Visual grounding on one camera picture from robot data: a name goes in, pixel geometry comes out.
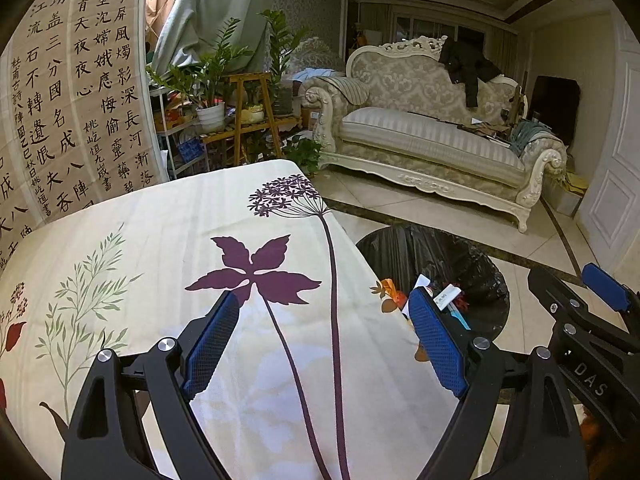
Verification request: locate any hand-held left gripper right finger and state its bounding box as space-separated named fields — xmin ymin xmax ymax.
xmin=407 ymin=287 xmax=588 ymax=480

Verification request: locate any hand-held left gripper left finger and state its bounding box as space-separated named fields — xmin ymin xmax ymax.
xmin=61 ymin=290 xmax=241 ymax=480

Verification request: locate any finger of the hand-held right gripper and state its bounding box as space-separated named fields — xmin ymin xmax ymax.
xmin=528 ymin=265 xmax=640 ymax=356
xmin=581 ymin=262 xmax=640 ymax=317

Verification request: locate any white blue tube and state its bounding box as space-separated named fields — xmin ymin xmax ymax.
xmin=432 ymin=285 xmax=473 ymax=331

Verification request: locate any bin with black liner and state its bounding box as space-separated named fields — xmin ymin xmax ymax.
xmin=356 ymin=224 xmax=511 ymax=351

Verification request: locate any person's right forearm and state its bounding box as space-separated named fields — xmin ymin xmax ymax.
xmin=580 ymin=405 xmax=608 ymax=480

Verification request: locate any white door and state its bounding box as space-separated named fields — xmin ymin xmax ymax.
xmin=575 ymin=7 xmax=640 ymax=281

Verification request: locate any floral tablecloth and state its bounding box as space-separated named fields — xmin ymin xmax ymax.
xmin=0 ymin=159 xmax=426 ymax=480

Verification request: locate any teal blanket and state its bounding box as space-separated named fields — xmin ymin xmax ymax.
xmin=510 ymin=121 xmax=551 ymax=153

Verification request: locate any white metal rack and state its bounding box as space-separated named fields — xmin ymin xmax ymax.
xmin=150 ymin=87 xmax=211 ymax=181

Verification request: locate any blue crate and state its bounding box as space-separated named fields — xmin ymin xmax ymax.
xmin=176 ymin=140 xmax=203 ymax=166

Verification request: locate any ornate cream sofa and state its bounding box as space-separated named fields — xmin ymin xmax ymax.
xmin=300 ymin=35 xmax=568 ymax=233

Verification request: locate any small floor plant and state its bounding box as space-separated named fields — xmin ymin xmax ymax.
xmin=282 ymin=137 xmax=325 ymax=177

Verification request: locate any white plant pot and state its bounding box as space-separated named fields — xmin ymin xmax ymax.
xmin=195 ymin=103 xmax=227 ymax=133

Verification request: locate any black jacket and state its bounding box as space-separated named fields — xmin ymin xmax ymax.
xmin=439 ymin=37 xmax=502 ymax=108

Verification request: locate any wooden plant stand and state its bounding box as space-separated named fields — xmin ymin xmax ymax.
xmin=200 ymin=72 xmax=303 ymax=166

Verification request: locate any leafy potted plant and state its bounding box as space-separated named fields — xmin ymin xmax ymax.
xmin=147 ymin=17 xmax=256 ymax=133

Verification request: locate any tall green plant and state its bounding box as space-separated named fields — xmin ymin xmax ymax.
xmin=260 ymin=9 xmax=311 ymax=116

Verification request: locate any grey-green curtain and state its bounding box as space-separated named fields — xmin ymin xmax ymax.
xmin=150 ymin=0 xmax=281 ymax=73

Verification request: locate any calligraphy wall hanging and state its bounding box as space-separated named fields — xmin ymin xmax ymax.
xmin=0 ymin=0 xmax=163 ymax=271

